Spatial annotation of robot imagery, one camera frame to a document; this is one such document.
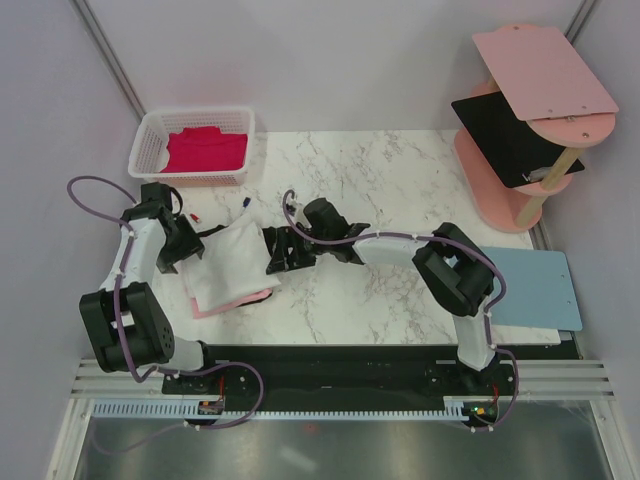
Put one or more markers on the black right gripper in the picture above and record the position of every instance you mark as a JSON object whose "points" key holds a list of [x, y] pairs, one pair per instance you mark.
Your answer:
{"points": [[285, 238]]}

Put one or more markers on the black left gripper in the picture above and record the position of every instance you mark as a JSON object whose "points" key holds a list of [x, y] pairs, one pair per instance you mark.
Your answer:
{"points": [[191, 245]]}

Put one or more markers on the pink t shirt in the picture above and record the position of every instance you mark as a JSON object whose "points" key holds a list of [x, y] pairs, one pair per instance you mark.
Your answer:
{"points": [[255, 298]]}

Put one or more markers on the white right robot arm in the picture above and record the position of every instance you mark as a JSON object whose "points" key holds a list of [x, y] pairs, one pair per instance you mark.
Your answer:
{"points": [[459, 276]]}

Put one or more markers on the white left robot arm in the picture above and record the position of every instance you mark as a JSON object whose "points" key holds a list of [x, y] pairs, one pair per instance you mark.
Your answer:
{"points": [[125, 323]]}

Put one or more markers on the red t shirt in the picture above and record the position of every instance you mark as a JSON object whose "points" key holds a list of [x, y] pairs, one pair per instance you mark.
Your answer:
{"points": [[205, 149]]}

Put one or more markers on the white plastic basket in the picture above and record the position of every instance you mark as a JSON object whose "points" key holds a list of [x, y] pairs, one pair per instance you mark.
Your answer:
{"points": [[149, 154]]}

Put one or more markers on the black square sheet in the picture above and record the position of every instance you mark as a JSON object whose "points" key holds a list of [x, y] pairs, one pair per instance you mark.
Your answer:
{"points": [[517, 155]]}

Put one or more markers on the light blue mat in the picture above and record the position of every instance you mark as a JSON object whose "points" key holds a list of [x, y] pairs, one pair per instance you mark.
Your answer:
{"points": [[540, 291]]}

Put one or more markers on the pink wooden shelf stand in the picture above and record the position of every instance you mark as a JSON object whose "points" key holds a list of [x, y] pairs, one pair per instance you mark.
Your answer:
{"points": [[548, 85]]}

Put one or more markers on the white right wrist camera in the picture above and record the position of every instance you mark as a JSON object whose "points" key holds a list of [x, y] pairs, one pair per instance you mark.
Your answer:
{"points": [[293, 207]]}

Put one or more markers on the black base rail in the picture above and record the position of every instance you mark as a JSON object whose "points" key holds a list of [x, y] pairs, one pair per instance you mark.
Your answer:
{"points": [[334, 377]]}

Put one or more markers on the white slotted cable duct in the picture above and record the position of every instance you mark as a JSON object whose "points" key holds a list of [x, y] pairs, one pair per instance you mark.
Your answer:
{"points": [[201, 410]]}

